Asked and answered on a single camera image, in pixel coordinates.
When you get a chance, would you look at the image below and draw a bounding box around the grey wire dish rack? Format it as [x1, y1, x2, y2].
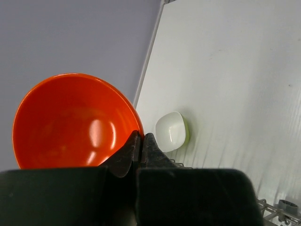
[172, 161, 301, 226]

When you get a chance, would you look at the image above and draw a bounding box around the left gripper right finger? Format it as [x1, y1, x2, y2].
[136, 133, 263, 226]

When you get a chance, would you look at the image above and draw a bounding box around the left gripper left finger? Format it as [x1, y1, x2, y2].
[0, 131, 141, 226]

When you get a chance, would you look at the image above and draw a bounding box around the square white bowl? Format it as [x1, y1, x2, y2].
[155, 111, 190, 153]

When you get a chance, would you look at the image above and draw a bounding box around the orange-red bowl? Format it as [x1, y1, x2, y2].
[12, 73, 144, 169]

